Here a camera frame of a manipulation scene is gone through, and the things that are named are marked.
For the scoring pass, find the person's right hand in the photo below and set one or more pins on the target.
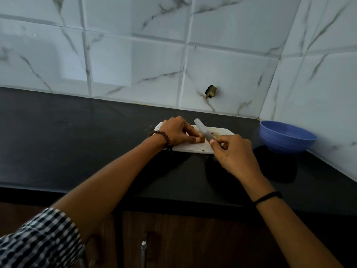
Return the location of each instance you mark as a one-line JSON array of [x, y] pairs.
[[238, 159]]

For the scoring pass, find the person's left hand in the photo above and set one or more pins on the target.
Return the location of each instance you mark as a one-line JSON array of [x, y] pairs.
[[175, 131]]

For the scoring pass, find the white cutting board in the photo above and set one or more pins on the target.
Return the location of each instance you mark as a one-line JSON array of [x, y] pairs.
[[189, 147]]

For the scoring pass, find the brown potato piece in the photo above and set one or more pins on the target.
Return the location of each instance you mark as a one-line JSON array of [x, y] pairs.
[[202, 138]]

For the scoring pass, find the steel kitchen knife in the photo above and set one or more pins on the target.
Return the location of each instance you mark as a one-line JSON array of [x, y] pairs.
[[205, 129]]

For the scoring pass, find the pale potato piece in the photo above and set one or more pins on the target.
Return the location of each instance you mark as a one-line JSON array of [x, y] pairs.
[[215, 134]]

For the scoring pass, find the blue plastic bowl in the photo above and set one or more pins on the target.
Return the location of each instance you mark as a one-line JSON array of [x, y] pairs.
[[287, 136]]

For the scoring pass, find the person's right forearm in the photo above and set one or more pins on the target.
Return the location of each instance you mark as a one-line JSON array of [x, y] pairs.
[[295, 237]]

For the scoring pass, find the person's left forearm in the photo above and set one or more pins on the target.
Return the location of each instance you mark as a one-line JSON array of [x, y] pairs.
[[106, 187]]

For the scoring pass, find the black wristband with charm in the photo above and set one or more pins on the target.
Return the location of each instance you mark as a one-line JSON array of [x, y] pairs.
[[267, 197]]

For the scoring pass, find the black white checkered shirt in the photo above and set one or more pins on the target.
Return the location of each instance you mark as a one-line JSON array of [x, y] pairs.
[[39, 240]]

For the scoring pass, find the brown wall pipe stub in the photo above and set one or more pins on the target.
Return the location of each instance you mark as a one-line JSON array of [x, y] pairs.
[[211, 91]]

